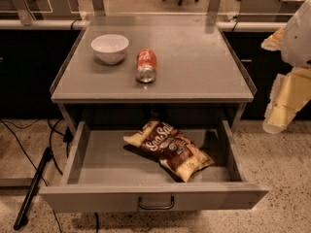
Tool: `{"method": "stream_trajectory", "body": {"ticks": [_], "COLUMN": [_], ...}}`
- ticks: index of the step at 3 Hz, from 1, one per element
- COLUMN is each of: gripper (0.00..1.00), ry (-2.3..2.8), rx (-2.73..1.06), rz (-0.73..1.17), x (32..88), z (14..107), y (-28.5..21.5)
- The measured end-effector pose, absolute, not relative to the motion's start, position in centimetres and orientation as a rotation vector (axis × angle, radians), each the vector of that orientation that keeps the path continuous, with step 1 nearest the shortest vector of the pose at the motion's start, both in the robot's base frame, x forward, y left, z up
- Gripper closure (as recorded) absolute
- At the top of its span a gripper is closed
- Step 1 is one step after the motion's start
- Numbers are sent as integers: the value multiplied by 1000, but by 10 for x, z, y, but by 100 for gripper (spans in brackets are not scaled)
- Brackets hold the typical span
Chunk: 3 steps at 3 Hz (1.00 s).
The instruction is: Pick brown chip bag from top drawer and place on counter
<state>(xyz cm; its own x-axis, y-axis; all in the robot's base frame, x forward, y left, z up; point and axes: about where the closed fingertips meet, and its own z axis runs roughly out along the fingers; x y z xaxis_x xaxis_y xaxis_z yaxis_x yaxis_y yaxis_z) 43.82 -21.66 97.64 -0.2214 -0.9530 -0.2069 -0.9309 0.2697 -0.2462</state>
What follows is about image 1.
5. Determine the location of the black floor cable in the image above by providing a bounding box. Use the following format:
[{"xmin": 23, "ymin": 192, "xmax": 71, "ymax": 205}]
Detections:
[{"xmin": 0, "ymin": 118, "xmax": 64, "ymax": 233}]

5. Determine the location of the black bar on floor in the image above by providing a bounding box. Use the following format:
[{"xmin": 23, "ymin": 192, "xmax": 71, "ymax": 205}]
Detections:
[{"xmin": 14, "ymin": 147, "xmax": 52, "ymax": 231}]

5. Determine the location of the black drawer handle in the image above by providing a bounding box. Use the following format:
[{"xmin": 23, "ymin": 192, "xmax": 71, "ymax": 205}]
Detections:
[{"xmin": 138, "ymin": 196, "xmax": 175, "ymax": 211}]

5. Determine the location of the grey cabinet counter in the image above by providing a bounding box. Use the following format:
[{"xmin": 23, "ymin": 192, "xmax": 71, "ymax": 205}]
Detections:
[{"xmin": 52, "ymin": 15, "xmax": 256, "ymax": 114}]

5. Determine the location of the grey open drawer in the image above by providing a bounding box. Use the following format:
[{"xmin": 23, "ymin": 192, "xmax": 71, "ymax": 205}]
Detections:
[{"xmin": 39, "ymin": 120, "xmax": 268, "ymax": 213}]

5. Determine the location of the orange soda can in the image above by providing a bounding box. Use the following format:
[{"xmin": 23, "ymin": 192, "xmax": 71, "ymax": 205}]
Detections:
[{"xmin": 136, "ymin": 49, "xmax": 157, "ymax": 83}]

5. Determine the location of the brown chip bag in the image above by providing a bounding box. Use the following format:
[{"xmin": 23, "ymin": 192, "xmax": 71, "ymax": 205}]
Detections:
[{"xmin": 123, "ymin": 119, "xmax": 214, "ymax": 183}]

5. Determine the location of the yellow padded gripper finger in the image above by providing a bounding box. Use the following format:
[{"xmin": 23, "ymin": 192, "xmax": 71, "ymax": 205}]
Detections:
[
  {"xmin": 262, "ymin": 68, "xmax": 311, "ymax": 134},
  {"xmin": 261, "ymin": 27, "xmax": 284, "ymax": 51}
]

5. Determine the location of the white horizontal rail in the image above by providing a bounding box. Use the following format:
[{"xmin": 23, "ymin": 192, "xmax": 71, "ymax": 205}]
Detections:
[{"xmin": 0, "ymin": 20, "xmax": 286, "ymax": 32}]

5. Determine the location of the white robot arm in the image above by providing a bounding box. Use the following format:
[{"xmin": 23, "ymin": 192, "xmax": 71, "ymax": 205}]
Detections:
[{"xmin": 261, "ymin": 0, "xmax": 311, "ymax": 134}]

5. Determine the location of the white ceramic bowl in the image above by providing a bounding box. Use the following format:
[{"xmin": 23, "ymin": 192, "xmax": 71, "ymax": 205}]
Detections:
[{"xmin": 91, "ymin": 34, "xmax": 129, "ymax": 65}]

